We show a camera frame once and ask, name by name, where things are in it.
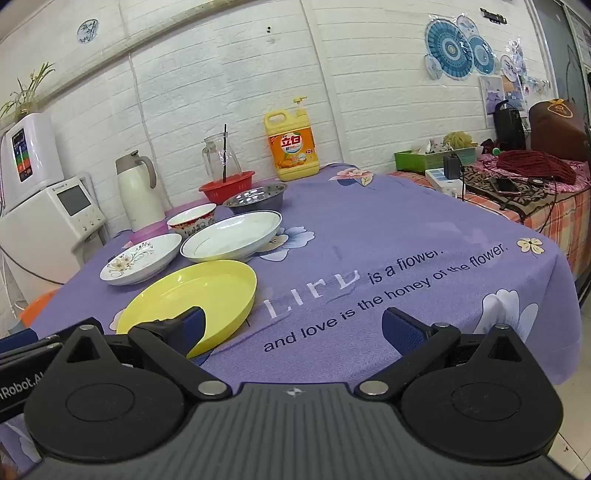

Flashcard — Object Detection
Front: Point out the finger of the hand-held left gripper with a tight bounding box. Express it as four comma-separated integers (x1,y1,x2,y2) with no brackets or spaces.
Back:
0,318,105,354

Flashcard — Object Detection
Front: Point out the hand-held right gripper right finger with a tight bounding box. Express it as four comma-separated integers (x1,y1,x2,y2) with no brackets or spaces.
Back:
355,307,528,400

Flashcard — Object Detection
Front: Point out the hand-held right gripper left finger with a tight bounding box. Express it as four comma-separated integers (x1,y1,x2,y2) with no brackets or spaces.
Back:
60,305,233,401

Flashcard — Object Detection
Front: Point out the yellow plastic plate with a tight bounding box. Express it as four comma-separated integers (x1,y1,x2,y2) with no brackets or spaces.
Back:
116,260,257,360

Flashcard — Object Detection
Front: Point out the white floral plate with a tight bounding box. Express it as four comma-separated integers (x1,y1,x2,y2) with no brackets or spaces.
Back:
100,233,183,286

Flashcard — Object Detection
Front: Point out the red patterned bowl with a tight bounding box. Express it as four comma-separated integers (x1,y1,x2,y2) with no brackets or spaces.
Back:
167,203,218,239

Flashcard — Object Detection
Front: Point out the stainless steel bowl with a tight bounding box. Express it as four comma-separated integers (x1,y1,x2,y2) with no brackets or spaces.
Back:
222,182,288,216

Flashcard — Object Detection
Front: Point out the orange plastic basin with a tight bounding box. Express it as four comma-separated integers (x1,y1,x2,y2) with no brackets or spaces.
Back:
18,290,62,329

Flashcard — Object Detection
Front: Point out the purple floral tablecloth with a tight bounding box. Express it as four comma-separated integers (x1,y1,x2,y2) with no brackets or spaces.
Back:
0,162,583,480

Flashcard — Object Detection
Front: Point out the purple plastic bowl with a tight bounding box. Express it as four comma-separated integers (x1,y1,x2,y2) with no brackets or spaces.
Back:
129,227,172,244

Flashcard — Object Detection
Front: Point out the white water dispenser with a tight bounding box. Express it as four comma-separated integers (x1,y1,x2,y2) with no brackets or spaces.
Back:
0,173,110,301

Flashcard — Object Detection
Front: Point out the white thermos jug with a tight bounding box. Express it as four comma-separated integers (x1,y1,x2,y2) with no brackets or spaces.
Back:
115,150,167,233

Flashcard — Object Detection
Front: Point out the red plastic basket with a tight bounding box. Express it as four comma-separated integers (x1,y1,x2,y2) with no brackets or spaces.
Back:
199,170,256,205

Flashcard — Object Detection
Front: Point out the white power strip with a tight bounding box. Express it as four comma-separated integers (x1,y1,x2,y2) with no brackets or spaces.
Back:
425,168,465,195

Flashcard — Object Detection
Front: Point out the green box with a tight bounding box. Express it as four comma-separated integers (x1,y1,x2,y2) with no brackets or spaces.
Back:
394,145,479,174

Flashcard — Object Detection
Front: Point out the glass pitcher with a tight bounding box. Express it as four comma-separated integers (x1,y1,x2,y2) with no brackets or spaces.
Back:
201,133,242,184

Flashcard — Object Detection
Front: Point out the white water purifier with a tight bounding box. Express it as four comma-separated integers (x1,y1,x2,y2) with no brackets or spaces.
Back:
0,112,65,214

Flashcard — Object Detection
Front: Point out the brown patterned cloth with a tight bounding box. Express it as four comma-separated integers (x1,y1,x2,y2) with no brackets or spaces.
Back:
462,164,570,227

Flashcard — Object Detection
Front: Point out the yellow loofah sponge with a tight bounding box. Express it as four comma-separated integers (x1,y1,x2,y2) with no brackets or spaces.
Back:
443,131,474,150

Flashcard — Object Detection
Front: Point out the yellow detergent bottle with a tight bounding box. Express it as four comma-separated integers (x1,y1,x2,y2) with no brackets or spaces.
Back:
264,96,320,182

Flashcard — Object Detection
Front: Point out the orange plaid tablecloth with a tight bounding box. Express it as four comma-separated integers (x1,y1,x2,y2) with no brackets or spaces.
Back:
387,159,591,280

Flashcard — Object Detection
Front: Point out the maroon knitted cloth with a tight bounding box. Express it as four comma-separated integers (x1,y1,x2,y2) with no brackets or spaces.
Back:
496,150,578,186

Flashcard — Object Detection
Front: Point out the green potted plant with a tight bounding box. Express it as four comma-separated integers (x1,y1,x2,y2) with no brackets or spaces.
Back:
0,62,56,123

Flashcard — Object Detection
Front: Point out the brown bag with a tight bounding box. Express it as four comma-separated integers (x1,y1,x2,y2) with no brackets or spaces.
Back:
529,98,590,162

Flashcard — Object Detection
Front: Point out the cork board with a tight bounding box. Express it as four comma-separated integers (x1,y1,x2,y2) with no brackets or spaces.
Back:
501,76,527,112

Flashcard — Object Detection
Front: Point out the large blue paper fan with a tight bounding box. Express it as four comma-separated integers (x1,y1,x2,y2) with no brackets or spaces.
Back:
425,18,476,82

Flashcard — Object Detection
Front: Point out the medium blue paper fan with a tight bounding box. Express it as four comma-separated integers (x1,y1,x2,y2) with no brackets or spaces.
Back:
466,34,498,77

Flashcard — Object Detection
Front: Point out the grey door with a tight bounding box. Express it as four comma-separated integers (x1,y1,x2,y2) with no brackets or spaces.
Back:
534,0,591,126

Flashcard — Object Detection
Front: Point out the black cable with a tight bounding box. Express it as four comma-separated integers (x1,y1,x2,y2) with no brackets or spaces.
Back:
521,198,563,232

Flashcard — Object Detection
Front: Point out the wall picture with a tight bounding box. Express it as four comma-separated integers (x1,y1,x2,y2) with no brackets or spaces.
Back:
480,75,504,129

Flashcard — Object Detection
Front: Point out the blue white wall plate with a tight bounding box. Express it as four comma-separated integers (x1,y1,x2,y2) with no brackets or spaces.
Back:
76,18,99,44

